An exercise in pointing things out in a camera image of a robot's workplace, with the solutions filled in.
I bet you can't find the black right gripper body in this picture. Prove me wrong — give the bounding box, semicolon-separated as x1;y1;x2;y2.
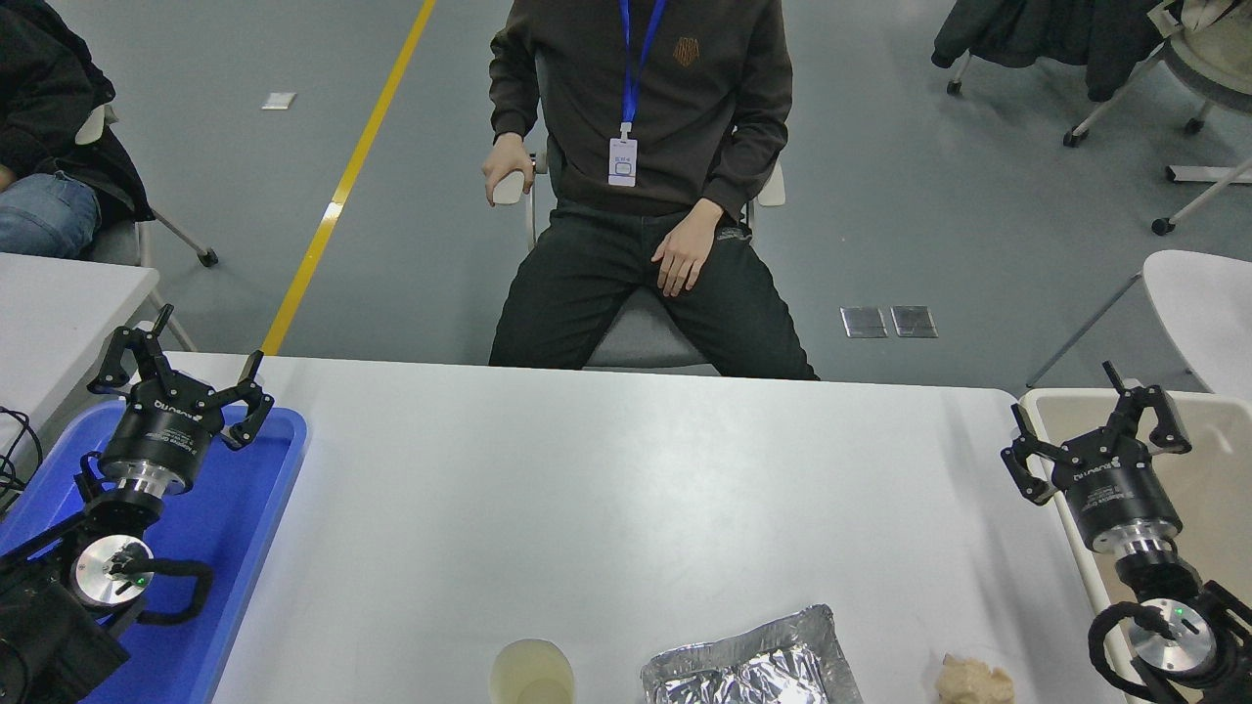
1059;440;1185;551

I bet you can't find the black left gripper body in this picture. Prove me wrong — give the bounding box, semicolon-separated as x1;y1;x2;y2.
98;376;229;490

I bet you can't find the silver foil tray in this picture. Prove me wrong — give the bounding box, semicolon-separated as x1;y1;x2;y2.
641;603;865;704

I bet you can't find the person's right hand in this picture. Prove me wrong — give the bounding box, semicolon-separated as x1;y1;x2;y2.
481;133;536;207

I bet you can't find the person's left hand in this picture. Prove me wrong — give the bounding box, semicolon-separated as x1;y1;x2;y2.
651;198;726;298

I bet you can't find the large pale bin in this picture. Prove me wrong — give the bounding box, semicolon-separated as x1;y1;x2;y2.
1019;387;1252;704

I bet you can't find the white side table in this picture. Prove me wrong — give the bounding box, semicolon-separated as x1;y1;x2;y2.
0;252;160;461

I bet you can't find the white plastic chair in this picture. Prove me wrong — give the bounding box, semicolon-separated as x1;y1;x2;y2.
1025;249;1252;402

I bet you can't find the grey chair with white armrests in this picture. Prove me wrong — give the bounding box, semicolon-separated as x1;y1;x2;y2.
76;103;220;353
492;54;786;377

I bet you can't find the blue plastic tray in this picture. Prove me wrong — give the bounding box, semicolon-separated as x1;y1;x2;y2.
0;401;309;704

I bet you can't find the yellow floor tape line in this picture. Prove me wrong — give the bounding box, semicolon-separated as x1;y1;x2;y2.
260;0;438;356

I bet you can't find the crumpled tan paper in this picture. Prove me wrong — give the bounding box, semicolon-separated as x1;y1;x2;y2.
936;653;1016;704

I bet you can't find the white wheeled stand base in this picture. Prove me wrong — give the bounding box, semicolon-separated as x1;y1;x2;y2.
1151;161;1252;237

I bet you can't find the person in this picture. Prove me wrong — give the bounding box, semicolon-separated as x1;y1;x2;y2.
0;0;156;260
487;0;821;380

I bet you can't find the grey wheeled chair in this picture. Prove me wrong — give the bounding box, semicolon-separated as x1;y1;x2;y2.
946;0;1252;148

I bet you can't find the dark jacket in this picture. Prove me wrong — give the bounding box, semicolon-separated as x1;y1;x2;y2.
931;0;1170;104

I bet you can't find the black cable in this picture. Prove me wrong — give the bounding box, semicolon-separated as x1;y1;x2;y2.
0;406;45;514

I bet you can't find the blue lanyard with badge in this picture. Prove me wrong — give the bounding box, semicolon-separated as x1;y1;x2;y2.
607;0;668;188

